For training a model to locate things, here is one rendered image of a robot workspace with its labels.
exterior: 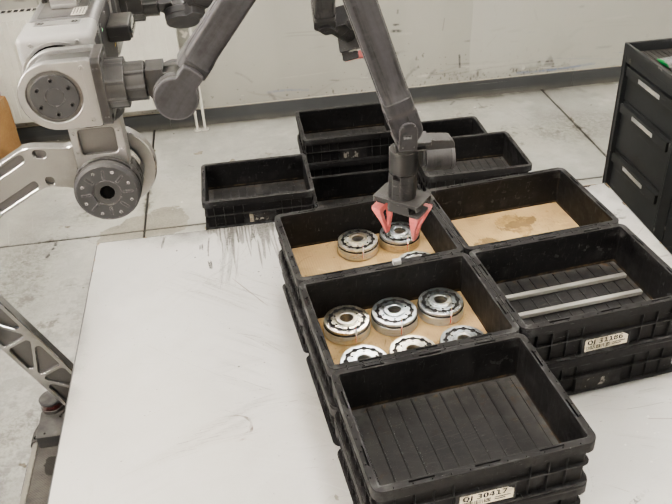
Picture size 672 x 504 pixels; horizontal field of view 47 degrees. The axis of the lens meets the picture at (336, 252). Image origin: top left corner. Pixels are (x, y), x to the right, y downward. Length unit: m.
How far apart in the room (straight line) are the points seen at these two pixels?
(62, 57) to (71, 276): 2.24
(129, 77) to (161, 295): 0.88
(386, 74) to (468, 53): 3.47
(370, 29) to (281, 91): 3.36
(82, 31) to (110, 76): 0.12
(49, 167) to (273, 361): 0.68
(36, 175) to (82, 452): 0.63
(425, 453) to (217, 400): 0.54
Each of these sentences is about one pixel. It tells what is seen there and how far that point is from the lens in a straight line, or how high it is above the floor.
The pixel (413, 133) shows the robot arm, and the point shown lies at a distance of 1.48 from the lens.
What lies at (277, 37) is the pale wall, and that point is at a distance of 4.63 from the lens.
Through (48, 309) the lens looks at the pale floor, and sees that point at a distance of 3.44.
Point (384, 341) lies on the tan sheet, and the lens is 1.71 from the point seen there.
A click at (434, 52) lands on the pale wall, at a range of 4.83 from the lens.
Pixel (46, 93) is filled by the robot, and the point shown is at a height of 1.46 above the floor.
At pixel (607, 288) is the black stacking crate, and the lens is 1.93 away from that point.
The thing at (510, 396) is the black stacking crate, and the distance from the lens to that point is 1.61.
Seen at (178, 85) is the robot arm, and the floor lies 1.45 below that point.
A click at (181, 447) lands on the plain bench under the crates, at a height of 0.70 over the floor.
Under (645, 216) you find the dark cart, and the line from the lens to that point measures 3.24.
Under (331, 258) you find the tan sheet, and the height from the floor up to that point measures 0.83.
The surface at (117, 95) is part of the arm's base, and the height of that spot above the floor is 1.44.
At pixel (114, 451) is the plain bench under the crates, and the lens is 1.76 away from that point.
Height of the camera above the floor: 1.95
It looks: 34 degrees down
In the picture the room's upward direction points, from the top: 3 degrees counter-clockwise
